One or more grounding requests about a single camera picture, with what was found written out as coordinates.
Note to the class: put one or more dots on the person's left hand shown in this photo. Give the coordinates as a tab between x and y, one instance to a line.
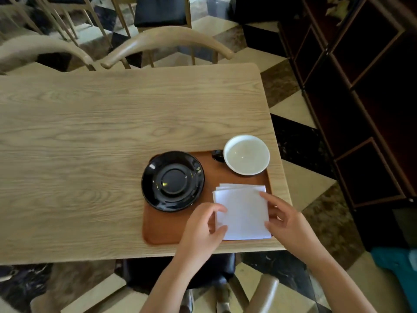
195	234

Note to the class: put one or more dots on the person's right hand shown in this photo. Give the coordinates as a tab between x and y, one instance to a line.
293	228

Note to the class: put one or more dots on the person's left thumb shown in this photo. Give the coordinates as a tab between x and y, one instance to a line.
219	234

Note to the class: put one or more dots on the person's right thumb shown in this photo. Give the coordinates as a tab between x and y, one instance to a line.
273	227

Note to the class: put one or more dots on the white paper napkin stack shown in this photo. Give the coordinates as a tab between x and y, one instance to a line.
242	211

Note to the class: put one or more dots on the person's left forearm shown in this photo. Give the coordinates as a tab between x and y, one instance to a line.
169	286

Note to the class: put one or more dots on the person's right forearm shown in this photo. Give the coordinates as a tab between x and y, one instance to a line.
338	286

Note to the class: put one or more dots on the brown wooden tray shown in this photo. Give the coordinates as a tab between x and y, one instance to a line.
169	226

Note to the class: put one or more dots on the black glossy saucer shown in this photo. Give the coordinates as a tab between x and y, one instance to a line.
172	181

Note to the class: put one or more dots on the black cup with white inside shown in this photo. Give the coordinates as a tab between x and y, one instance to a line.
246	155

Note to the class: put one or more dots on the wooden armchair with black seat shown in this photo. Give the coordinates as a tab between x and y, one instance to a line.
143	273

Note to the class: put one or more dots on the teal cloth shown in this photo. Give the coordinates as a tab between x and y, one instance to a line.
399	273

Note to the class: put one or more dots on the dark wooden shelf unit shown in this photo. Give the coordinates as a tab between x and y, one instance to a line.
368	104

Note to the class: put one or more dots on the light wooden curved-back chair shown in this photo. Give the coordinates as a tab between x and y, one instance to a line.
169	37
42	48

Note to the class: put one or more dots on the wooden chair with black cushion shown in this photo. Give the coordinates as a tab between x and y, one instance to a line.
161	11

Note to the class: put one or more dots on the thin-legged wooden chair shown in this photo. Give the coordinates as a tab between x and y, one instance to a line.
62	19

